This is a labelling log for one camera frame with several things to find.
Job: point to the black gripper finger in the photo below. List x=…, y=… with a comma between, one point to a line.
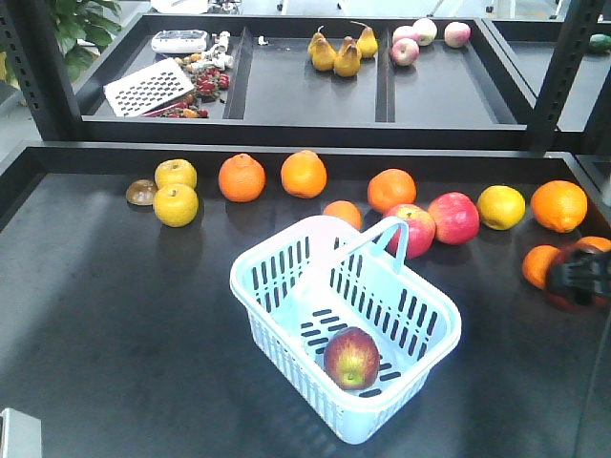
x=580, y=276

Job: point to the light blue plastic basket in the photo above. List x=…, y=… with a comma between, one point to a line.
x=319, y=277

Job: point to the orange behind apples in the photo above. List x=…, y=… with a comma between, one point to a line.
x=389, y=188

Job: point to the small orange lower right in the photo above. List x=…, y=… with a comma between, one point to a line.
x=601, y=243

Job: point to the small orange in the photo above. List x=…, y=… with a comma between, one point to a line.
x=536, y=263
x=601, y=243
x=346, y=211

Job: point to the small orange lower left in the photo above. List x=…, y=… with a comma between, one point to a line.
x=536, y=263

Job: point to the large orange right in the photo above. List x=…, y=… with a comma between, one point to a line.
x=559, y=205

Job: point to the yellow orange fruit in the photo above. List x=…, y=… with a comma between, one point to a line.
x=501, y=207

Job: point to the large red apple right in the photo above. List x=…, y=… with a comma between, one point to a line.
x=456, y=218

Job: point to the large red apple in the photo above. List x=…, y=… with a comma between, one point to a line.
x=422, y=228
x=456, y=218

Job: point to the large red apple left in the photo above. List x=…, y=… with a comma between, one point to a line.
x=422, y=228

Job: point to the small orange middle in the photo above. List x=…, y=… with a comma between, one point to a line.
x=346, y=211

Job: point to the brown pear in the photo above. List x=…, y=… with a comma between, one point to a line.
x=348, y=60

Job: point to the orange far left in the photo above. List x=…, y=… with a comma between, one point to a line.
x=241, y=178

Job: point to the yellow apple front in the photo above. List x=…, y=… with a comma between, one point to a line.
x=176, y=204

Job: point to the yellow apple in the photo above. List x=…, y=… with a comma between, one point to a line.
x=177, y=170
x=176, y=204

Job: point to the yellow apple back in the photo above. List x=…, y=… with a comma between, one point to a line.
x=177, y=170

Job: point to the brown mushroom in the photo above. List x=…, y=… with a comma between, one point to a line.
x=141, y=192

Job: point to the black upper fruit tray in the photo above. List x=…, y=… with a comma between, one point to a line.
x=467, y=98

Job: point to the white perforated tray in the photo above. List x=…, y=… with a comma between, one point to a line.
x=147, y=89

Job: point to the black wood fruit display table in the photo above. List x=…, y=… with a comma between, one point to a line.
x=120, y=334

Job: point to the white electronic scale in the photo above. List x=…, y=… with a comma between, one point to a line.
x=179, y=41

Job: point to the potted green plant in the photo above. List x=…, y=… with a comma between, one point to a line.
x=83, y=31

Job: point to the black shelf upright post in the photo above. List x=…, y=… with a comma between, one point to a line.
x=580, y=20

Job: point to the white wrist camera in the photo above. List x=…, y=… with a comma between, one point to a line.
x=21, y=435

